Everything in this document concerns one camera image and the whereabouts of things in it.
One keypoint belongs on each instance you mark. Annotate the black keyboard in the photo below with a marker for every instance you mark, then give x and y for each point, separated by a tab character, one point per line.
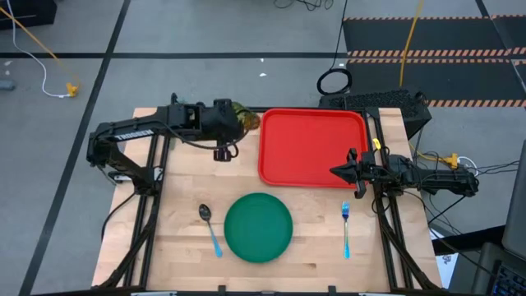
511	283

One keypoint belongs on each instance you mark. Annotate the dark monitor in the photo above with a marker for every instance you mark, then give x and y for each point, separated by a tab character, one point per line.
518	205

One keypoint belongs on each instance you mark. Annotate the white printed paper sheet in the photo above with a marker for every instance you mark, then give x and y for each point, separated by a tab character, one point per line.
446	267

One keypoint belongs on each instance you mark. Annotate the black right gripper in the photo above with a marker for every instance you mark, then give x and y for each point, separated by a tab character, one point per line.
367	170

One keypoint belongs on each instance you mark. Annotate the red plastic tray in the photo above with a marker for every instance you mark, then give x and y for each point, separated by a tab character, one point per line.
304	144

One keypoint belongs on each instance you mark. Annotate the yellow floor plug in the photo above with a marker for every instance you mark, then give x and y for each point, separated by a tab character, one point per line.
72	89

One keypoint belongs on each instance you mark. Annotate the black box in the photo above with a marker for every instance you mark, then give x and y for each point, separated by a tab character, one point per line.
24	12

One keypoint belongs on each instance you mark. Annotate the green round plate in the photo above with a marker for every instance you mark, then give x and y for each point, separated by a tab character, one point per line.
258	228

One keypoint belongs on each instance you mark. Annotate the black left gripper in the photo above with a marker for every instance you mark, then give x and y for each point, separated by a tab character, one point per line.
213	121

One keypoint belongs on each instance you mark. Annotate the yellow power connector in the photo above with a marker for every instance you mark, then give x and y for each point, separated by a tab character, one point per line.
452	160

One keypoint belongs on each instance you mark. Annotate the black metal table frame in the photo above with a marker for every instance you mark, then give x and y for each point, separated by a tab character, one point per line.
390	230

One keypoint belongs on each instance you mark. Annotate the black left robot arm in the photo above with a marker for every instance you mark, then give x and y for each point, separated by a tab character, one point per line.
131	128

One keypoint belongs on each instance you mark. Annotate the green translucent cup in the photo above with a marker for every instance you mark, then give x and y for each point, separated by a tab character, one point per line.
251	119

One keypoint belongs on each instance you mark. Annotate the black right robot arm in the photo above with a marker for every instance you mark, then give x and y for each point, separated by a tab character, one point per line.
444	178

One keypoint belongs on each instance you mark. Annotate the black hazard-striped floor mat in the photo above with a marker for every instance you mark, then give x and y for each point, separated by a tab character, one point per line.
431	37

